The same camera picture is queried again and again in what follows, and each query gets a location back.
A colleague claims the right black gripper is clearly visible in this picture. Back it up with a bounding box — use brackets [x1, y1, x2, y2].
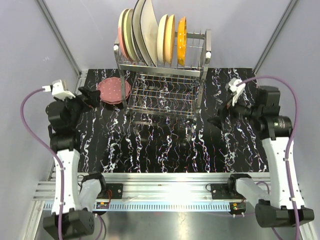
[207, 91, 263, 131]

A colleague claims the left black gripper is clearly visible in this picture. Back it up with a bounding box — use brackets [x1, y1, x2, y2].
[56, 86, 101, 128]

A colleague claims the pink polka dot plate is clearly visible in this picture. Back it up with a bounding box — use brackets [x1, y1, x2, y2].
[96, 77, 123, 102]
[101, 95, 130, 105]

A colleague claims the orange polka dot plate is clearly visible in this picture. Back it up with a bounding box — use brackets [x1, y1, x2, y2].
[177, 16, 187, 66]

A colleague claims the tan round plate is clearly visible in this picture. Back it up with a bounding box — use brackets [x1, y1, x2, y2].
[164, 14, 176, 64]

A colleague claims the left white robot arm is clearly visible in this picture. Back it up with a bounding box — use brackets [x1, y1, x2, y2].
[43, 82, 108, 240]

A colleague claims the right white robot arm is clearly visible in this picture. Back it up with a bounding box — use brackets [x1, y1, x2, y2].
[208, 84, 315, 228]

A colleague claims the steel two-tier dish rack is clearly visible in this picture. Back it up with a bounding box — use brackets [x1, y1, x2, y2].
[113, 29, 212, 129]

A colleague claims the black marble pattern mat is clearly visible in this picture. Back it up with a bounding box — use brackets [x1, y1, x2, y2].
[77, 68, 269, 173]

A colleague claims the pink and cream plate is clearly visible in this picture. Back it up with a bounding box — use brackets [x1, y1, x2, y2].
[118, 8, 130, 60]

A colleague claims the pale green round plate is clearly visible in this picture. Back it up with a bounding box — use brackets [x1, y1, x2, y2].
[123, 8, 138, 62]

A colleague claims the white square plate black rim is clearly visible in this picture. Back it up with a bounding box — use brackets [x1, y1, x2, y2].
[138, 0, 158, 67]

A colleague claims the cream round plate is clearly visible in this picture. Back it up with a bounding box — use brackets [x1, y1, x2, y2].
[157, 14, 169, 64]

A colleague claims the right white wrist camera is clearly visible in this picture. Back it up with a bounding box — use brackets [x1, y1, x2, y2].
[225, 77, 246, 108]

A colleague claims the left aluminium frame post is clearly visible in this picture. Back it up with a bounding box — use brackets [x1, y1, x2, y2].
[35, 0, 83, 79]

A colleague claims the aluminium frame post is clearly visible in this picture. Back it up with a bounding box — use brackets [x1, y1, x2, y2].
[35, 0, 83, 79]
[253, 0, 300, 75]

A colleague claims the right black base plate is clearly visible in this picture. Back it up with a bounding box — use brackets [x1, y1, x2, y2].
[210, 183, 239, 200]

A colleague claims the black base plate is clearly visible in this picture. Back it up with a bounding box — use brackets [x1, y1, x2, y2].
[210, 183, 239, 200]
[97, 183, 124, 200]

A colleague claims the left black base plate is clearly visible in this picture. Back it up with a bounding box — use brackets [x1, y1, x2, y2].
[97, 183, 124, 200]

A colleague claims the aluminium mounting rail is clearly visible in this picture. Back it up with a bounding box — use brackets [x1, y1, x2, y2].
[33, 172, 305, 201]

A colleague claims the right aluminium frame post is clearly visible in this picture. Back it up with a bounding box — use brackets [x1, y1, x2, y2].
[253, 0, 300, 75]

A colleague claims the slotted white cable duct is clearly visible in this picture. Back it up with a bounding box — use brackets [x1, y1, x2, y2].
[44, 201, 231, 211]

